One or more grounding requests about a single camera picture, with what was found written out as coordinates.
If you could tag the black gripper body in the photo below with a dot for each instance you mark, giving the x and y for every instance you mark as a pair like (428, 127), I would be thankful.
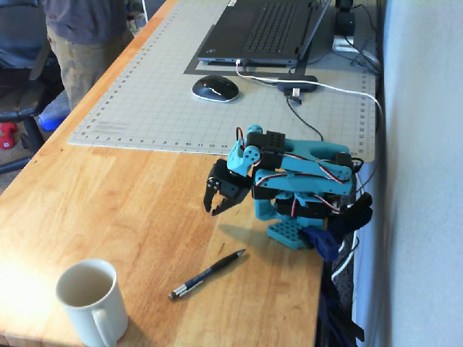
(228, 182)

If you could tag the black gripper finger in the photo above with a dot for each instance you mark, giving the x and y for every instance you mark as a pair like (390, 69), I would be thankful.
(228, 204)
(212, 189)

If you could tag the dark blue pen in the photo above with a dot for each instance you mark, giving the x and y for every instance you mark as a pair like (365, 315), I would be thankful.
(206, 275)

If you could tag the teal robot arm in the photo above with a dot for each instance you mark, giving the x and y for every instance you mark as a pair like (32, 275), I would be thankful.
(307, 148)

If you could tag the white ceramic mug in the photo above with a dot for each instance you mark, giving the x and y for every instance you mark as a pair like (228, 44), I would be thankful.
(108, 301)

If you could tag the black and silver mouse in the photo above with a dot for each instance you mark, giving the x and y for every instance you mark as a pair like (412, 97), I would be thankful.
(215, 88)

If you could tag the grey gridded cutting mat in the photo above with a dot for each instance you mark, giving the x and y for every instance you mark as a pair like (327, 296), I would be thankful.
(152, 108)

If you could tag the dark blue table clamp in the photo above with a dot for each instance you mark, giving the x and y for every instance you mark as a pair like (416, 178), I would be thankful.
(323, 244)

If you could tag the black USB hub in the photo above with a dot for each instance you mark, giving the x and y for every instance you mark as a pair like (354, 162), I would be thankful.
(296, 84)

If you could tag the black laptop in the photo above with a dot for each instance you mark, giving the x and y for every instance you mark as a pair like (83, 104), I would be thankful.
(267, 29)

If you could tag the blue lidded plastic bin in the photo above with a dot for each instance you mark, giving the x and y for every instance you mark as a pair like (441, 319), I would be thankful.
(54, 114)

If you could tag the person in grey shirt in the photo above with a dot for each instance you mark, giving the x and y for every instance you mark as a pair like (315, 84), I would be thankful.
(87, 43)

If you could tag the black power adapter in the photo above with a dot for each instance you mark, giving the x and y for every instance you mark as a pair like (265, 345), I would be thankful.
(345, 22)

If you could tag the red dumbbell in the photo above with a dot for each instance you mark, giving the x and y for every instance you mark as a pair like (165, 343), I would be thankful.
(7, 135)

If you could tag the black office chair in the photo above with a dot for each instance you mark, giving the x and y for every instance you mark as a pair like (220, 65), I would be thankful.
(18, 94)

